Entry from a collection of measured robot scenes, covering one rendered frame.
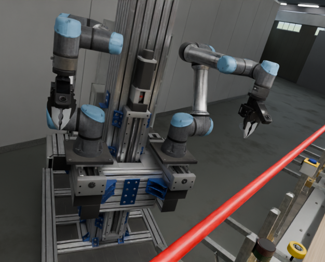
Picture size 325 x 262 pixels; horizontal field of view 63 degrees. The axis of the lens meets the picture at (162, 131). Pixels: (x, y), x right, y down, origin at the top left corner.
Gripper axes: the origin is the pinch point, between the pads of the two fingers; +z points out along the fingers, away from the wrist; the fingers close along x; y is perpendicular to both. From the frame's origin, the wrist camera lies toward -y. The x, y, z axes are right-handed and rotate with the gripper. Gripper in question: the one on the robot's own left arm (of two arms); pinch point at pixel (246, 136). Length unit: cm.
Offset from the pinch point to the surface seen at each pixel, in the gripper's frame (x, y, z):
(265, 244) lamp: 22, -46, 17
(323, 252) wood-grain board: -36, -38, 42
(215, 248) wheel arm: 13, -20, 49
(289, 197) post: -19.9, -20.9, 21.3
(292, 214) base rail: -74, 5, 61
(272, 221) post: 2.2, -32.6, 22.2
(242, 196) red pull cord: 79, -78, -33
